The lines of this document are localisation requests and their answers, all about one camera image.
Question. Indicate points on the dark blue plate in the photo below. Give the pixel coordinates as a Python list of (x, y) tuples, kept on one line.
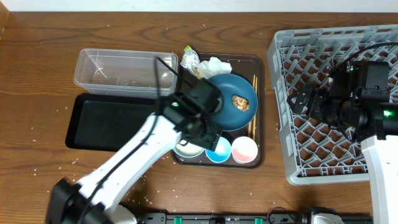
[(230, 118)]

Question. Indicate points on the blue cup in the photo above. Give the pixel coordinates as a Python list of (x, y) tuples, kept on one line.
[(221, 153)]

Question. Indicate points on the grey dishwasher rack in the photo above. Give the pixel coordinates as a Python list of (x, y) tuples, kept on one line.
[(313, 153)]

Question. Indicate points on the brown food scrap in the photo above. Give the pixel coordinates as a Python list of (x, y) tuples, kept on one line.
[(240, 103)]

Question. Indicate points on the clear plastic bin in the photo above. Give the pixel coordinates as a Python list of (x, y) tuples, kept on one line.
[(120, 72)]

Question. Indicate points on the light blue rice bowl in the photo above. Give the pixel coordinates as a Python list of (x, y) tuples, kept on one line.
[(188, 150)]

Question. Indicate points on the wooden chopstick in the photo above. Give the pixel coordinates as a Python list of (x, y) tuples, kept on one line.
[(254, 120), (250, 123)]

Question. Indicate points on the pink cup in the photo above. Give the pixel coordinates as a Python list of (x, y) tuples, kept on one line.
[(244, 150)]

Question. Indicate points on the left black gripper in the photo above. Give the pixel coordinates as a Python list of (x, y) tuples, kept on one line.
[(210, 137)]

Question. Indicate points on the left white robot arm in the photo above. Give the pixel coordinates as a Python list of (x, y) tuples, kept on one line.
[(95, 198)]

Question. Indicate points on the foil snack wrapper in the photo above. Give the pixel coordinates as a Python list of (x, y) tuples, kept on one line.
[(190, 60)]

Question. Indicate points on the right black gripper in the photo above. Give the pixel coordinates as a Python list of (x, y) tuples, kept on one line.
[(301, 104)]

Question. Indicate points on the left wooden chopstick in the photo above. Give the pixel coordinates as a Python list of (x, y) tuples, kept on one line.
[(250, 123)]

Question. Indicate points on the black plastic tray bin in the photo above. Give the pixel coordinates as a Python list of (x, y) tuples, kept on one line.
[(106, 123)]

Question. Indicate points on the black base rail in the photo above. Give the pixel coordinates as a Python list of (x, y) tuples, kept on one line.
[(277, 215)]

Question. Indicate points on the brown serving tray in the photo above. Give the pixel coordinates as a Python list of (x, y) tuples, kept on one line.
[(245, 66)]

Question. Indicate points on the right wooden chopstick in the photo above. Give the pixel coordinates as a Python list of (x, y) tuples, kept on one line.
[(254, 120)]

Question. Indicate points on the white napkin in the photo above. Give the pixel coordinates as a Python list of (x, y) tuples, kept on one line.
[(213, 66)]

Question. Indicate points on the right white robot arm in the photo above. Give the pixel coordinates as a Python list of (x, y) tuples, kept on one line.
[(374, 120)]

